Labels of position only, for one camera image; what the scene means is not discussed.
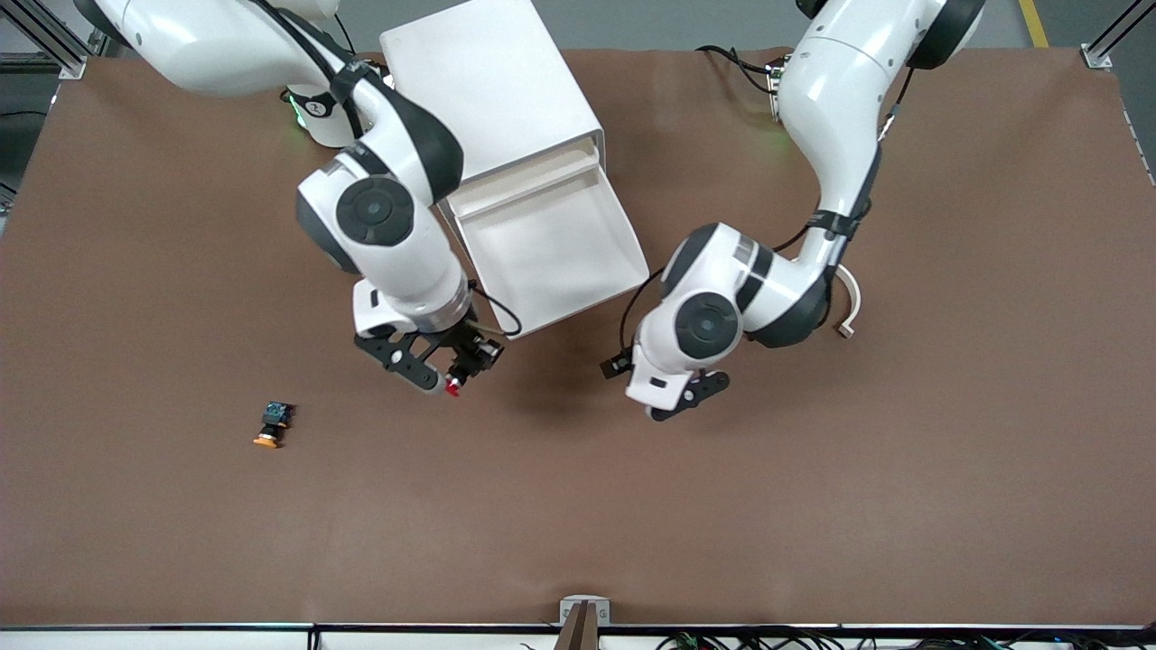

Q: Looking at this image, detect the black arm base cable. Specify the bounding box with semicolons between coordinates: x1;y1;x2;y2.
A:
695;43;778;96

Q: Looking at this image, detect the white plastic drawer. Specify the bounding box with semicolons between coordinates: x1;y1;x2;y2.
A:
447;140;604;220
443;167;649;339

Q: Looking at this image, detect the white table edge panel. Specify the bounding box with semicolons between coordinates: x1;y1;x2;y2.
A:
0;625;1156;650

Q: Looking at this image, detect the orange cap push button switch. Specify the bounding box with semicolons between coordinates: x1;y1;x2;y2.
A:
253;402;294;450

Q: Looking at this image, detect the white curved plastic arc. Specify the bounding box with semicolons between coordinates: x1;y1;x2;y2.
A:
829;262;863;339

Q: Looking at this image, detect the red cap push button switch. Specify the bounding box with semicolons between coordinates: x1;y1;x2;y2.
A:
444;357;480;399

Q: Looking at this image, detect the white drawer cabinet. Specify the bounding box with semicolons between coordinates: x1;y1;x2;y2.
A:
379;0;606;222

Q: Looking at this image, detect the black cable bundle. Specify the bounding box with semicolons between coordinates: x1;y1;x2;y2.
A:
519;627;1156;650

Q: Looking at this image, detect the aluminium frame post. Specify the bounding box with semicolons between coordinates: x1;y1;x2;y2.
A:
0;0;87;78
1088;0;1156;55

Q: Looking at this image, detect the metal table edge bracket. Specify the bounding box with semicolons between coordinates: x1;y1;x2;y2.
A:
560;596;611;626

